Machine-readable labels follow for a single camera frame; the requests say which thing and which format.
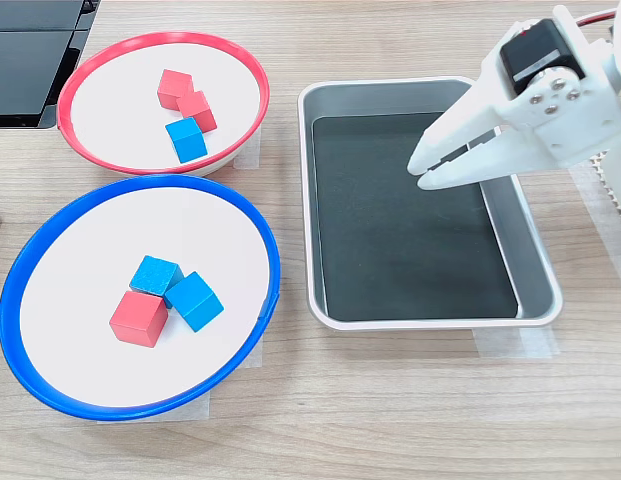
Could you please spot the red cube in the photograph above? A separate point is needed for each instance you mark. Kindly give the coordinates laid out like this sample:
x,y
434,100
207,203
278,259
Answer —
x,y
172,85
197,107
137,317

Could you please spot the steel tray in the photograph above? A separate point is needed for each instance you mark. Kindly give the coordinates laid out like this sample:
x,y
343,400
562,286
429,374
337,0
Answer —
x,y
532,280

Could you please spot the black tray mat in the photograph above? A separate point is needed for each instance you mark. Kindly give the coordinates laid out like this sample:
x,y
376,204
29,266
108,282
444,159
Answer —
x,y
390,250

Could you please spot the blue cube with rough top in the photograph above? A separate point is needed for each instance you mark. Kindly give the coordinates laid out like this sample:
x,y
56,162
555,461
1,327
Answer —
x,y
152,275

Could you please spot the red-rimmed white plate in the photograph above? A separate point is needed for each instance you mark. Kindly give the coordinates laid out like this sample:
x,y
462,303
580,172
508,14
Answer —
x,y
115,125

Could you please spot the blue-rimmed white plate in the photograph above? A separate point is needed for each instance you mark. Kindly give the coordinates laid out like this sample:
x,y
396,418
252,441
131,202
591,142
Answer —
x,y
90,360

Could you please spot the black flat device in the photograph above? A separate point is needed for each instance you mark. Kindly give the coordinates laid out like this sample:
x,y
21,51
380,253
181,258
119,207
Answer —
x,y
20,65

